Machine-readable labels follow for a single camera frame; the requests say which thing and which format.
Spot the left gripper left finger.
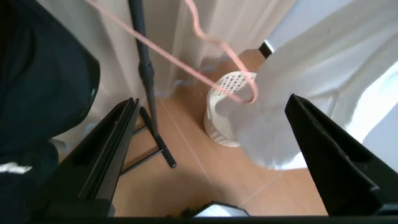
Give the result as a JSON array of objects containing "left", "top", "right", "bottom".
[{"left": 26, "top": 97, "right": 141, "bottom": 218}]

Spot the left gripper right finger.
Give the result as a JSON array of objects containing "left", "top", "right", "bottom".
[{"left": 284, "top": 93, "right": 398, "bottom": 217}]

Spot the white garment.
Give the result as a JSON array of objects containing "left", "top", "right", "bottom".
[{"left": 231, "top": 0, "right": 398, "bottom": 170}]

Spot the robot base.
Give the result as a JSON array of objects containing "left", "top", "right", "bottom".
[{"left": 182, "top": 200, "right": 251, "bottom": 218}]

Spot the black clothes rack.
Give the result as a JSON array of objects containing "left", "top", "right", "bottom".
[{"left": 119, "top": 0, "right": 177, "bottom": 175}]

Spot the white laundry basket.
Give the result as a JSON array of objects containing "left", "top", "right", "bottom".
[{"left": 203, "top": 70, "right": 259, "bottom": 148}]

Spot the pink clothes hanger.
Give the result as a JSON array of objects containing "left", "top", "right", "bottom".
[{"left": 85, "top": 0, "right": 260, "bottom": 105}]

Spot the white curtain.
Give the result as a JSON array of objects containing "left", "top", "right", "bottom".
[{"left": 35, "top": 0, "right": 296, "bottom": 153}]

